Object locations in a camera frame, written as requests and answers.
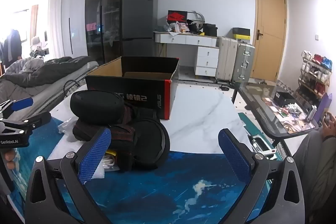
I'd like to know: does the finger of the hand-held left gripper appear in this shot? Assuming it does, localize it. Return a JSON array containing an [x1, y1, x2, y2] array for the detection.
[[0, 97, 34, 119], [0, 111, 52, 135]]

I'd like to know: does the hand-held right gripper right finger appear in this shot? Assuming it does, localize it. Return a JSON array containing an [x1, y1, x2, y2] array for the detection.
[[218, 128, 313, 224]]

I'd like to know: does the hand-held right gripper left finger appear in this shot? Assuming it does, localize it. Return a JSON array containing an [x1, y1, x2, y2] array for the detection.
[[25, 127, 113, 224]]

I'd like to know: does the black red glove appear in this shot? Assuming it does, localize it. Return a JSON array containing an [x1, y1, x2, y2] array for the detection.
[[106, 132, 139, 172], [73, 105, 137, 142]]

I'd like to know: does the clear plastic bag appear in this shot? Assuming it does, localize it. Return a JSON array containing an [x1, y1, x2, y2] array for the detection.
[[57, 118, 79, 143]]

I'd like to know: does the black oval cushion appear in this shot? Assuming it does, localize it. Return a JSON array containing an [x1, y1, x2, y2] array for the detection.
[[70, 90, 125, 125]]

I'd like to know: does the black round cushion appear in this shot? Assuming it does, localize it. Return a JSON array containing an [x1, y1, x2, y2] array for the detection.
[[133, 119, 171, 169]]

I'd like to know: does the black cardboard box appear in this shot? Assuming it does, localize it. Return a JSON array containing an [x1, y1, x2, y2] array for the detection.
[[85, 56, 180, 120]]

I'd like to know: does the person's left hand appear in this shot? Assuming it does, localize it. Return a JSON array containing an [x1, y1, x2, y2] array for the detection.
[[4, 149, 17, 170]]

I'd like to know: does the bed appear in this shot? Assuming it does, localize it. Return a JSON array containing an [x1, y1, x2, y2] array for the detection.
[[0, 60, 100, 119]]

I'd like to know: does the grey quilt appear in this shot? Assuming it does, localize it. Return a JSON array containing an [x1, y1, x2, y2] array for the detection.
[[0, 56, 92, 98]]

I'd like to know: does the glass table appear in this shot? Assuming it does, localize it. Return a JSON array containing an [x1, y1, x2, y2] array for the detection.
[[232, 81, 319, 159]]

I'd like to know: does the hanging dark coat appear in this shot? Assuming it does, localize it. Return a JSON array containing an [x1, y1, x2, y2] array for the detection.
[[3, 30, 23, 67]]

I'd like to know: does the blue patterned desk mat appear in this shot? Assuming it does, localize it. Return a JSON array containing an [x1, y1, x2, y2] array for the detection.
[[5, 119, 273, 224]]

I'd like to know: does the small black open box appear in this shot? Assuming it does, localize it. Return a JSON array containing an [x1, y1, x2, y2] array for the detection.
[[274, 91, 297, 106]]

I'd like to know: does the patterned floor mat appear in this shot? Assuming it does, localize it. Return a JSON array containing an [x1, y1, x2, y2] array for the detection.
[[180, 76, 237, 88]]

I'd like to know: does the white curtain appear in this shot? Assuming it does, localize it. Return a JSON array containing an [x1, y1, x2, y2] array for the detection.
[[47, 0, 69, 59]]

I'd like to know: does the silver suitcase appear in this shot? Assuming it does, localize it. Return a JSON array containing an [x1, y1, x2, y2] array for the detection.
[[231, 41, 256, 83]]

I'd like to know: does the beige suitcase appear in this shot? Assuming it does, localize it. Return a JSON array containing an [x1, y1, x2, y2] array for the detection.
[[216, 36, 238, 81]]

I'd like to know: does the purple paper bag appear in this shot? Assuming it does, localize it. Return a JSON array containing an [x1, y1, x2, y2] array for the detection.
[[314, 93, 332, 123]]

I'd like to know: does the white desk with drawers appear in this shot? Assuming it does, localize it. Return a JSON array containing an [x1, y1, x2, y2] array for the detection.
[[154, 31, 219, 77]]

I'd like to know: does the shoe rack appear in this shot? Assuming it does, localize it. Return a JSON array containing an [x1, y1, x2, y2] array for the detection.
[[298, 50, 333, 101]]

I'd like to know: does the white wardrobe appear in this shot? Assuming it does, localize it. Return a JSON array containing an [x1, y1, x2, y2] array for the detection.
[[63, 0, 90, 59]]

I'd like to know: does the black yellow box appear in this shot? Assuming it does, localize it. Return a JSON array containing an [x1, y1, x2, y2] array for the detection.
[[232, 27, 251, 42]]

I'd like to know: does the black bag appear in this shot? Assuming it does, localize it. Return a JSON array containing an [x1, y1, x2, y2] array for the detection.
[[203, 24, 218, 37]]

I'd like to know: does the wooden door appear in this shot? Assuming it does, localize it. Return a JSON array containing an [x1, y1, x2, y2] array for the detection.
[[250, 0, 286, 82]]

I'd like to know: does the dark glass wardrobe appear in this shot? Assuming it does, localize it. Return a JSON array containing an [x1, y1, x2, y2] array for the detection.
[[86, 0, 134, 64]]

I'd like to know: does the pile of desk clutter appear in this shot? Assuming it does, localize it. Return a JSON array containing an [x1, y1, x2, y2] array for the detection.
[[163, 21, 190, 33]]

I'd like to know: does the grey refrigerator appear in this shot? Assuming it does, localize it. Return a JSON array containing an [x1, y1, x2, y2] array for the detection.
[[121, 0, 158, 58]]

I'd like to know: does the round mirror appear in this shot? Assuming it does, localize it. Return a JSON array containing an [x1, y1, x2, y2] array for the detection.
[[188, 11, 205, 30]]

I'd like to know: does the flat red black box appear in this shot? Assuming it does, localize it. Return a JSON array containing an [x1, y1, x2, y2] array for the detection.
[[168, 10, 188, 24]]

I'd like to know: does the white cable in packet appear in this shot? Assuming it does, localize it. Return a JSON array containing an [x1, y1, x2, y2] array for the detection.
[[101, 150, 121, 170]]

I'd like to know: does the black cable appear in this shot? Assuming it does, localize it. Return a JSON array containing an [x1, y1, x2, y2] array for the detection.
[[64, 79, 87, 98]]

